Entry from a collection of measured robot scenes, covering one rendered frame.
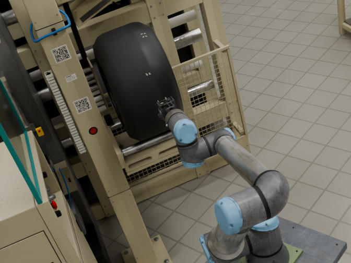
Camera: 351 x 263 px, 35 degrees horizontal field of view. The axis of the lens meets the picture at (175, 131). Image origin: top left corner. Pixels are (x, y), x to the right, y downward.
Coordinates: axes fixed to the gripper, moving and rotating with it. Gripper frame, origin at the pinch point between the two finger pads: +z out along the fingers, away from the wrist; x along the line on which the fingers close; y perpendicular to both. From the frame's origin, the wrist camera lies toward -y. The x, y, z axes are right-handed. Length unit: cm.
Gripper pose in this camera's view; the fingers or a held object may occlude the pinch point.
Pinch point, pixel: (163, 106)
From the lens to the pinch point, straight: 250.2
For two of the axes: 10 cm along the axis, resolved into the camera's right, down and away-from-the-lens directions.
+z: -3.0, -3.7, 8.8
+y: -2.9, -8.4, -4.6
